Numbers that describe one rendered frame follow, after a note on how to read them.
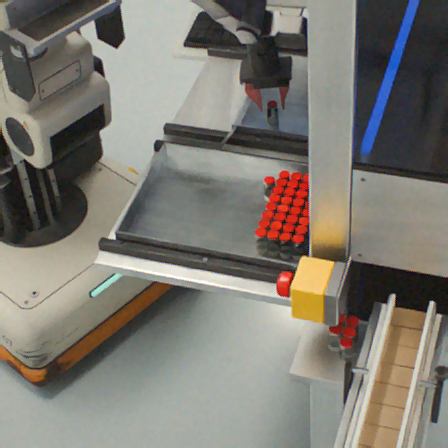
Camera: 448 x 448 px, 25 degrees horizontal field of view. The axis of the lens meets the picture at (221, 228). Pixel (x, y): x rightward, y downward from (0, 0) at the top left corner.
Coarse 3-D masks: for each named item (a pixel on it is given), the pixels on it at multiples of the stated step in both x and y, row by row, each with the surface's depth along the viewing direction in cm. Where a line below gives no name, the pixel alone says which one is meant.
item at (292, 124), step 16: (304, 64) 216; (304, 80) 215; (272, 96) 211; (288, 96) 211; (304, 96) 210; (240, 112) 203; (256, 112) 208; (288, 112) 207; (304, 112) 207; (240, 128) 200; (256, 128) 199; (272, 128) 204; (288, 128) 203; (304, 128) 203
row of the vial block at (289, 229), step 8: (304, 176) 185; (304, 184) 184; (296, 192) 182; (304, 192) 182; (296, 200) 181; (304, 200) 182; (296, 208) 179; (304, 208) 181; (288, 216) 178; (296, 216) 178; (288, 224) 177; (296, 224) 178; (288, 232) 175; (280, 240) 175; (288, 240) 174; (280, 248) 176; (288, 248) 175; (288, 256) 177
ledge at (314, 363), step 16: (304, 336) 164; (320, 336) 164; (304, 352) 162; (320, 352) 162; (336, 352) 162; (304, 368) 160; (320, 368) 160; (336, 368) 159; (320, 384) 159; (336, 384) 158
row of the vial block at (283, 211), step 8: (296, 176) 186; (288, 184) 184; (296, 184) 184; (288, 192) 183; (288, 200) 181; (280, 208) 180; (288, 208) 180; (280, 216) 178; (272, 224) 177; (280, 224) 177; (272, 232) 176; (280, 232) 177; (272, 240) 175; (272, 248) 176
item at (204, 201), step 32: (160, 160) 196; (192, 160) 198; (224, 160) 195; (256, 160) 193; (160, 192) 192; (192, 192) 191; (224, 192) 191; (256, 192) 190; (128, 224) 185; (160, 224) 185; (192, 224) 185; (224, 224) 184; (256, 224) 184; (224, 256) 175; (256, 256) 173
